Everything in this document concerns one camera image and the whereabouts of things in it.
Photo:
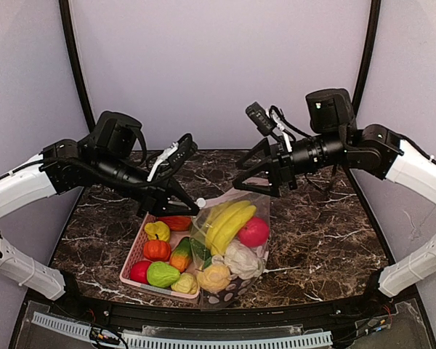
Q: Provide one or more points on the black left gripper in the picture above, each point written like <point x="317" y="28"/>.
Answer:
<point x="154" y="196"/>

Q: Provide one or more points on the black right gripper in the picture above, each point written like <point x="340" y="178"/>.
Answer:
<point x="285" y="166"/>

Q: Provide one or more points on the green toy cucumber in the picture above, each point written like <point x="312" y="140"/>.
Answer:
<point x="201" y="253"/>

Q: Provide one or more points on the yellow toy banana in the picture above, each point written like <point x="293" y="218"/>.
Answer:
<point x="224" y="222"/>

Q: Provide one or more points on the clear dotted zip top bag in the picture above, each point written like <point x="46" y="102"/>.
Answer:
<point x="199" y="227"/>

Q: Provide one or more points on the red toy apple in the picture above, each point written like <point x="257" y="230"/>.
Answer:
<point x="254" y="233"/>

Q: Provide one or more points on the yellow toy cauliflower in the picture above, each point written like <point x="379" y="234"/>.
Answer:
<point x="214" y="279"/>

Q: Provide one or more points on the white toy cauliflower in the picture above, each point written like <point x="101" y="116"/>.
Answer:
<point x="242" y="261"/>

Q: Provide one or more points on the dark red toy fruit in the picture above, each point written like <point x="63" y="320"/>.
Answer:
<point x="232" y="292"/>

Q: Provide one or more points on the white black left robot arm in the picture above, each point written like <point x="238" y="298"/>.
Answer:
<point x="99" y="158"/>

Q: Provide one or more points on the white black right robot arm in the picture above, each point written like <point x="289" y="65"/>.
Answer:
<point x="375" y="149"/>

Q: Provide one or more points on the red toy pepper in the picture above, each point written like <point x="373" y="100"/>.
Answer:
<point x="177" y="223"/>

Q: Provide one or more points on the yellow toy pepper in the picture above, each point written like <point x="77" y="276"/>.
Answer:
<point x="157" y="231"/>

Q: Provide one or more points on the orange toy pumpkin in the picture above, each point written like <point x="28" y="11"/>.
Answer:
<point x="157" y="250"/>

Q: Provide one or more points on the green orange toy mango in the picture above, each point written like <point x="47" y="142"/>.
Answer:
<point x="182" y="255"/>

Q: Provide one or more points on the pink plastic basket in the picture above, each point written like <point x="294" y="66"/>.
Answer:
<point x="136" y="255"/>

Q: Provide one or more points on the red toy tomato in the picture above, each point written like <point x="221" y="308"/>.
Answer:
<point x="139" y="271"/>

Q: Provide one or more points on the pale yellow toy fruit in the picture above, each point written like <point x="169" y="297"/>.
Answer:
<point x="186" y="284"/>

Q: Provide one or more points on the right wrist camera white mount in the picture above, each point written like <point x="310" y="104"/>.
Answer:
<point x="270" y="124"/>

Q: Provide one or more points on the black front table rail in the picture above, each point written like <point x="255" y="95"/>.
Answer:
<point x="132" y="307"/>

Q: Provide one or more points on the black right frame post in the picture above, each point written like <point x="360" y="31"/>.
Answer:
<point x="368" y="49"/>

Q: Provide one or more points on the black frame post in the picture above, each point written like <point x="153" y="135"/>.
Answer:
<point x="368" y="49"/>
<point x="75" y="64"/>

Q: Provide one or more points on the white slotted cable duct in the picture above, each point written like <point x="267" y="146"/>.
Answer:
<point x="168" y="338"/>

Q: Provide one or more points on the black left frame post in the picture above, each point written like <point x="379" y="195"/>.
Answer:
<point x="75" y="64"/>

